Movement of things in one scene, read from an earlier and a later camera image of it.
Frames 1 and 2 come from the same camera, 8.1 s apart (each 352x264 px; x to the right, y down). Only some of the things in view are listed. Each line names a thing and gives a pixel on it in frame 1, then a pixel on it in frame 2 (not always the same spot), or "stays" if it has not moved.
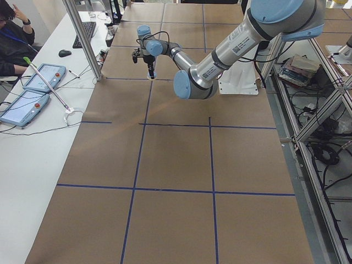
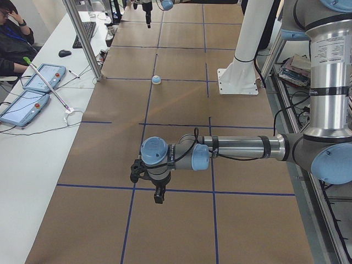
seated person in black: x=16 y=38 stays
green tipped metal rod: x=26 y=59 stays
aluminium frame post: x=83 y=39 stays
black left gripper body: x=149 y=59 to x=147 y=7
